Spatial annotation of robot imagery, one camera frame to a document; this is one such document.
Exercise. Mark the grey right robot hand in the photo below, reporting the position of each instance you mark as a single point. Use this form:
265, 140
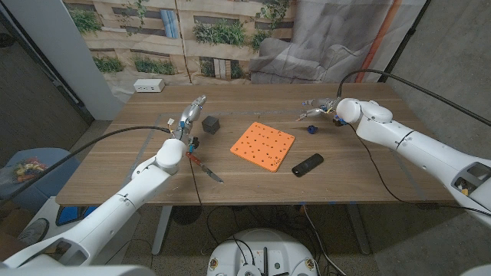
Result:
326, 105

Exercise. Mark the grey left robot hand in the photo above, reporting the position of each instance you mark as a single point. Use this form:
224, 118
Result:
190, 115

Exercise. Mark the blue peg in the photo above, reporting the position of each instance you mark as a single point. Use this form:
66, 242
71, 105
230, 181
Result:
312, 129

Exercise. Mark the orange peg board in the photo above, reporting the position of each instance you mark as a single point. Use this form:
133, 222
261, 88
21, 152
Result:
264, 145

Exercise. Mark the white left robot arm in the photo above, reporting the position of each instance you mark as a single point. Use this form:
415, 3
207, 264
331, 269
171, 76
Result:
115, 207

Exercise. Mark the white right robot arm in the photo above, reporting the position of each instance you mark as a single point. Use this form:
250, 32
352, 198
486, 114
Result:
414, 145

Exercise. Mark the dark grey block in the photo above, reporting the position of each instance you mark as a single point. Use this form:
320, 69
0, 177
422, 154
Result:
211, 125

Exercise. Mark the black TV remote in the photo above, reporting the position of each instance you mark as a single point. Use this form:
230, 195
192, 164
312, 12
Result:
307, 165

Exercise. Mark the white power strip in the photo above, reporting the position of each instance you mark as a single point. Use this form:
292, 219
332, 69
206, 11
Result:
149, 85

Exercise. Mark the black round floor base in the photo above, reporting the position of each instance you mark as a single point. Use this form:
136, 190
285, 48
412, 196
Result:
186, 214

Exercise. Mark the white table leg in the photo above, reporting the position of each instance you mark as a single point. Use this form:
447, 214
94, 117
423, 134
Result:
358, 230
162, 230

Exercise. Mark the white pillar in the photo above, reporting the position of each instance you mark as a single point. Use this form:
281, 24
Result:
65, 50

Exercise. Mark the blue-grey stool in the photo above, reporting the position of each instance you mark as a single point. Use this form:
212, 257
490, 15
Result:
53, 184

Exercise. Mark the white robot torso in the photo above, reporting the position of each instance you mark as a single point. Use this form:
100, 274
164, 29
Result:
262, 253

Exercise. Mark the bag of colourful toys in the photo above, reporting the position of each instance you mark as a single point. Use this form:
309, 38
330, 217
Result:
30, 169

